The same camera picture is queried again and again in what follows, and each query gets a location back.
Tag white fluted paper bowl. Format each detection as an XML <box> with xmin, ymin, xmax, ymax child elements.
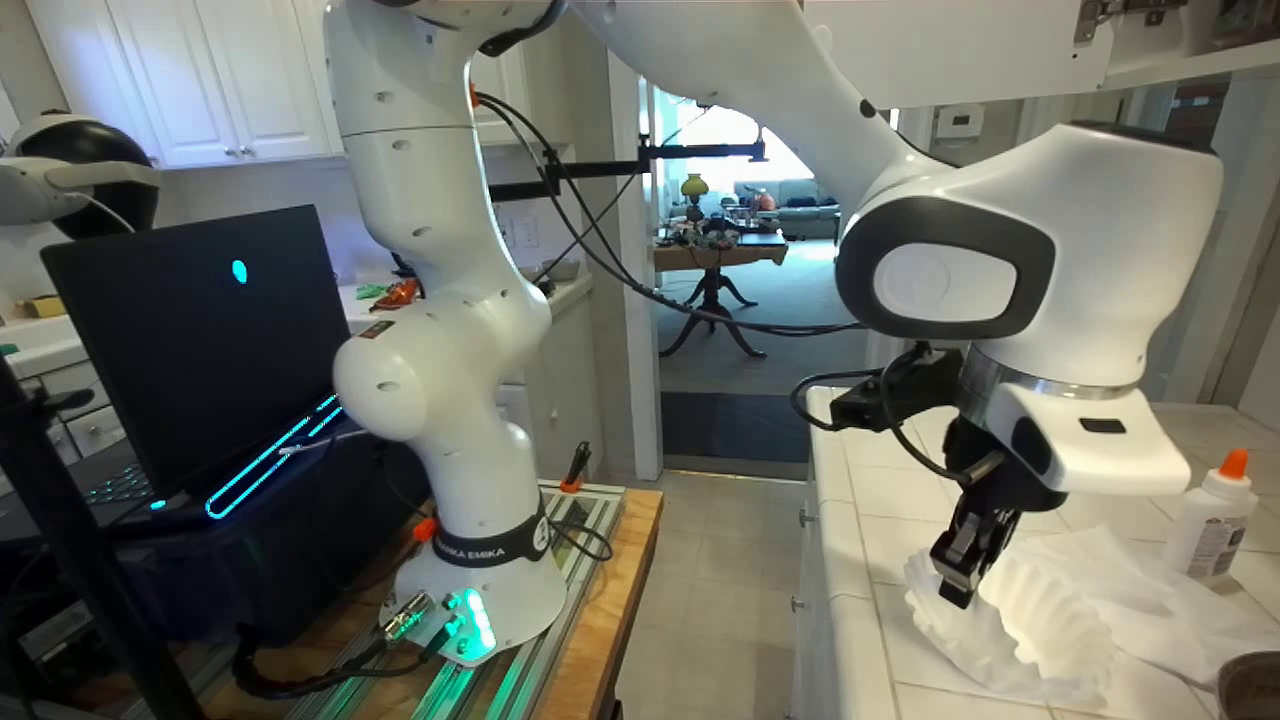
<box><xmin>992</xmin><ymin>549</ymin><xmax>1119</xmax><ymax>711</ymax></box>

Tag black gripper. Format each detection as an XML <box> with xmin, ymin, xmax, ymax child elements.
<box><xmin>924</xmin><ymin>412</ymin><xmax>1070</xmax><ymax>613</ymax></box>

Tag white cloth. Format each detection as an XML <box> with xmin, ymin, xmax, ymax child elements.
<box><xmin>899</xmin><ymin>541</ymin><xmax>1028</xmax><ymax>671</ymax></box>

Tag white upper cabinets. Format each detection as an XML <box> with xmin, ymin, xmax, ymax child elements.
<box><xmin>20</xmin><ymin>0</ymin><xmax>342</xmax><ymax>171</ymax></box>

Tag black tripod leg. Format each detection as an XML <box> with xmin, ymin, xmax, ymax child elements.
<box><xmin>0</xmin><ymin>358</ymin><xmax>210</xmax><ymax>720</ymax></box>

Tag dark round pedestal table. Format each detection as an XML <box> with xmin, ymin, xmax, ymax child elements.
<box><xmin>647</xmin><ymin>228</ymin><xmax>790</xmax><ymax>363</ymax></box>

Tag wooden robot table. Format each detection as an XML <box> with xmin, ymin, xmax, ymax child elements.
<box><xmin>76</xmin><ymin>482</ymin><xmax>666</xmax><ymax>720</ymax></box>

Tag white paper napkin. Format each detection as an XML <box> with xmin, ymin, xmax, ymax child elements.
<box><xmin>1053</xmin><ymin>519</ymin><xmax>1280</xmax><ymax>688</ymax></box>

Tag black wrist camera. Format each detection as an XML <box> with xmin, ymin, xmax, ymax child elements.
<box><xmin>829</xmin><ymin>339</ymin><xmax>969</xmax><ymax>441</ymax></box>

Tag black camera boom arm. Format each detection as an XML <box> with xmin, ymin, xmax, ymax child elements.
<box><xmin>482</xmin><ymin>138</ymin><xmax>771</xmax><ymax>208</ymax></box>

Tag brown bowl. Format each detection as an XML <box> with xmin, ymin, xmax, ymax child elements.
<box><xmin>1215</xmin><ymin>650</ymin><xmax>1280</xmax><ymax>720</ymax></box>

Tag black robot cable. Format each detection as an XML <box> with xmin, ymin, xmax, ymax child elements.
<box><xmin>466</xmin><ymin>86</ymin><xmax>871</xmax><ymax>339</ymax></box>

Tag black and white headset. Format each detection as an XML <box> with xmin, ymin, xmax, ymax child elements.
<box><xmin>0</xmin><ymin>109</ymin><xmax>165</xmax><ymax>247</ymax></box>

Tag white glue bottle orange cap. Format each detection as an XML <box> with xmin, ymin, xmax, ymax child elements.
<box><xmin>1162</xmin><ymin>445</ymin><xmax>1264</xmax><ymax>584</ymax></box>

